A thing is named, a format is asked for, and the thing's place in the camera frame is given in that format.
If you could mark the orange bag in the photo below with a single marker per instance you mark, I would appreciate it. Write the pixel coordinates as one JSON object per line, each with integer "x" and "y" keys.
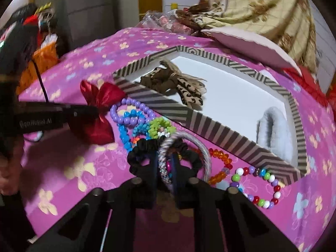
{"x": 39, "y": 63}

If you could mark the clear plastic bag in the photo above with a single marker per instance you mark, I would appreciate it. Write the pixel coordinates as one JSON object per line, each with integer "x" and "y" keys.
{"x": 162, "y": 21}

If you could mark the beige floral quilt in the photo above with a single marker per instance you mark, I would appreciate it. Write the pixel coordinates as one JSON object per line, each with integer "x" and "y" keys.
{"x": 262, "y": 2}

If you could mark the white pillow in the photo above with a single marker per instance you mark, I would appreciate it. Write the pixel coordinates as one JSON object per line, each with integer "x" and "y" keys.
{"x": 249, "y": 44}

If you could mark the red satin hair bow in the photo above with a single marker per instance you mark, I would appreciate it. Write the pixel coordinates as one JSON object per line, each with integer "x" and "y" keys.
{"x": 102, "y": 102}

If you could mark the striped cardboard box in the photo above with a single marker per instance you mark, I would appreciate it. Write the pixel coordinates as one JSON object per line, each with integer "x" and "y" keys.
{"x": 225, "y": 136}

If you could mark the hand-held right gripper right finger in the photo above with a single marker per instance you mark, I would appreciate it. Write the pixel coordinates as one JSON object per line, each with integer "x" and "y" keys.
{"x": 175, "y": 168}

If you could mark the leopard print hair bow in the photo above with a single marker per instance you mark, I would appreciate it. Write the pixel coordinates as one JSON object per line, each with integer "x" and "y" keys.
{"x": 190, "y": 94}

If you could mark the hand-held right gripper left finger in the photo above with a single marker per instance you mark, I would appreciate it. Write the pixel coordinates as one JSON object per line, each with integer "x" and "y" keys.
{"x": 155, "y": 168}

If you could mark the pink floral bedsheet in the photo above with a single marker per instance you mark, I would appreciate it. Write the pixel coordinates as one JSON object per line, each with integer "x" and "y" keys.
{"x": 78, "y": 168}

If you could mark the light blue fluffy scrunchie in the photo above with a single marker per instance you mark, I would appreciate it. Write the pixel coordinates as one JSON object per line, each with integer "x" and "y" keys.
{"x": 275, "y": 136}

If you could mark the black scrunchie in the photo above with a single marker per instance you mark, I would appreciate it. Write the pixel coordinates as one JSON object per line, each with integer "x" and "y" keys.
{"x": 139, "y": 155}

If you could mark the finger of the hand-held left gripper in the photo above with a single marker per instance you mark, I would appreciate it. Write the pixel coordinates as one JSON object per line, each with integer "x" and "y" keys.
{"x": 81, "y": 114}

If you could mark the brown scrunchie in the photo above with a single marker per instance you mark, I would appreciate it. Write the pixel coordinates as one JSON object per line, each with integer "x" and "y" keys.
{"x": 157, "y": 81}

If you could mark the person's left hand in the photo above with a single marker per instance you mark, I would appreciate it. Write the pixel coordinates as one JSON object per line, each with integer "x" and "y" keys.
{"x": 9, "y": 168}

